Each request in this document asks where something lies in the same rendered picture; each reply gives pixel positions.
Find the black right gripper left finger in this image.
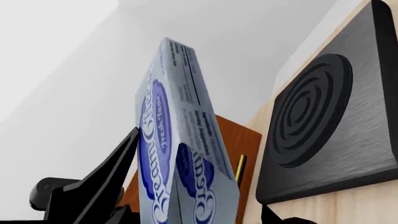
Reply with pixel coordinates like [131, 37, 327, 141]
[43, 126, 141, 224]

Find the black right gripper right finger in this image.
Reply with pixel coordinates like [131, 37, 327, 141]
[261, 202, 315, 224]

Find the white blue cream cheese box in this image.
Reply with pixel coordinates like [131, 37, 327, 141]
[134, 37, 241, 224]

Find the black round stove burner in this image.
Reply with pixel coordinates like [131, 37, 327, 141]
[272, 53, 354, 169]

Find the dark grey stove plate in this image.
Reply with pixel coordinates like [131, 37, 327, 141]
[255, 0, 398, 206]

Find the gold cabinet handle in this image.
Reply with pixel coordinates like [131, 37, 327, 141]
[234, 154, 248, 183]

